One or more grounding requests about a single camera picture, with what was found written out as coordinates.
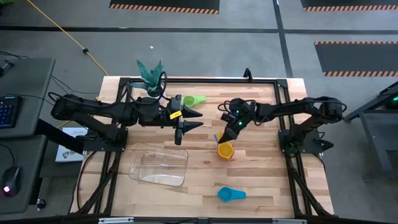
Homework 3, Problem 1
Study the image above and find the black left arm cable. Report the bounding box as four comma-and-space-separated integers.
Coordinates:
126, 70, 169, 106

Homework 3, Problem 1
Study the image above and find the black desk tool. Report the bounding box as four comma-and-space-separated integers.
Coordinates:
0, 59, 16, 78

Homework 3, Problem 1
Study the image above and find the black diagonal bar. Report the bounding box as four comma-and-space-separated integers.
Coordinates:
34, 118, 86, 156

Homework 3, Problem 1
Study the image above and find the green measuring cup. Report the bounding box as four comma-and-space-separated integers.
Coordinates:
182, 95, 208, 109

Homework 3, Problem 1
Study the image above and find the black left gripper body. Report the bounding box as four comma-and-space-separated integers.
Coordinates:
157, 102, 184, 129

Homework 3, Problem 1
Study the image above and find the black computer mouse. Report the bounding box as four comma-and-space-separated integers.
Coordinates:
1, 166, 22, 198

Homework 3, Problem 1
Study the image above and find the clear plastic basket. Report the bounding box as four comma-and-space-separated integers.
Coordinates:
127, 142, 190, 187

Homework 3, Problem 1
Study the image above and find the grey desk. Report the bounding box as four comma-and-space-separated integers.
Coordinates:
0, 57, 57, 215

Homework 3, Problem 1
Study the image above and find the black hazard-striped floor mat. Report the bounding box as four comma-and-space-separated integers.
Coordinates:
300, 0, 398, 12
108, 0, 220, 15
313, 40, 398, 78

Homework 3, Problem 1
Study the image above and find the yellow floor cable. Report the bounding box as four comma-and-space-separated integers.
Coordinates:
26, 0, 109, 77

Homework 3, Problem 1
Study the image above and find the yellow measuring cup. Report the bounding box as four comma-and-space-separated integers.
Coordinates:
216, 132, 236, 161

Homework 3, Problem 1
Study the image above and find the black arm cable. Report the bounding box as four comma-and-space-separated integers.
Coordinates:
126, 70, 169, 106
216, 98, 261, 126

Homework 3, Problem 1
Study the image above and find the black metal stand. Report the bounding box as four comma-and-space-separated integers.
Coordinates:
341, 80, 398, 183

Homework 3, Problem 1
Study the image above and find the green plant in white pot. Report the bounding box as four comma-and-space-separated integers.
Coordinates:
130, 59, 166, 99

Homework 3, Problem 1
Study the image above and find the black aluminium rig frame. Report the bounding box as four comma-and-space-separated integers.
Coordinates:
70, 76, 335, 224

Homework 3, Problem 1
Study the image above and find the silver metal bracket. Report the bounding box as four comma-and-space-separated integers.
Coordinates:
98, 217, 134, 224
272, 218, 308, 224

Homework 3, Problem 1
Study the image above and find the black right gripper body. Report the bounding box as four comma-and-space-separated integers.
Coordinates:
220, 98, 259, 131

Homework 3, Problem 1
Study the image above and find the white printed booklet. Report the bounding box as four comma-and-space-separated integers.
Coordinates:
55, 126, 90, 164

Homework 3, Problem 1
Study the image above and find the teal measuring cup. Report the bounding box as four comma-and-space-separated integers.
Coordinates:
216, 186, 247, 203

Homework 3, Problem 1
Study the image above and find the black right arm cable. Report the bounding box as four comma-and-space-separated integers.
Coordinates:
216, 98, 261, 126

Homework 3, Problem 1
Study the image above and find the black keyboard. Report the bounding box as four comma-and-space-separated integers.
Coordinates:
0, 95, 24, 129

